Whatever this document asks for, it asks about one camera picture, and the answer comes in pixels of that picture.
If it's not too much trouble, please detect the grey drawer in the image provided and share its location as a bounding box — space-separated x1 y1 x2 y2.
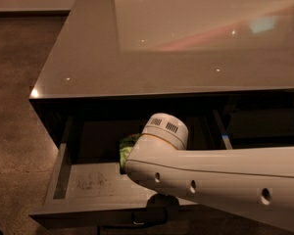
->
29 116 227 229

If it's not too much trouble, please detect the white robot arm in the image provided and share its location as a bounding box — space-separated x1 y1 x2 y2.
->
124 114 294 232

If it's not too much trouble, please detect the top right drawer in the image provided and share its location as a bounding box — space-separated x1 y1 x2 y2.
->
219 93 294 149

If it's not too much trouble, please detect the grey drawer cabinet counter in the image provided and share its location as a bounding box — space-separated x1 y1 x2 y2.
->
30 0 294 150

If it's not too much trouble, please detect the green snack bag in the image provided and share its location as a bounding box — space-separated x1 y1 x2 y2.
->
119 133 140 170

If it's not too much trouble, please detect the black power cable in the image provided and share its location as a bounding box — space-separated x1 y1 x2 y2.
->
96 223 155 235

